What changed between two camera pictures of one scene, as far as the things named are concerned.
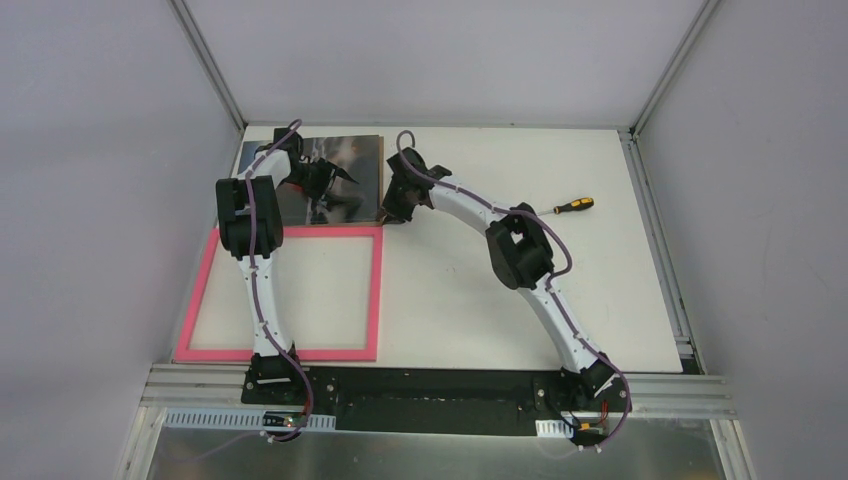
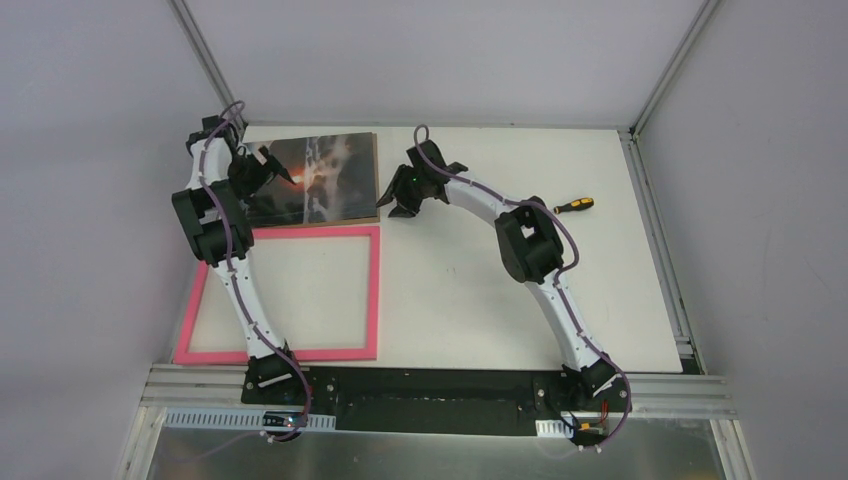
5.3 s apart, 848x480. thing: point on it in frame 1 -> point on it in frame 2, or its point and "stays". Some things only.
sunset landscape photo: [356, 201] stays
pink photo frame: [183, 352] stays
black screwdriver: [579, 203] stays
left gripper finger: [340, 172] -> [274, 164]
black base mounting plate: [436, 399] stays
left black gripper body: [324, 176] -> [253, 171]
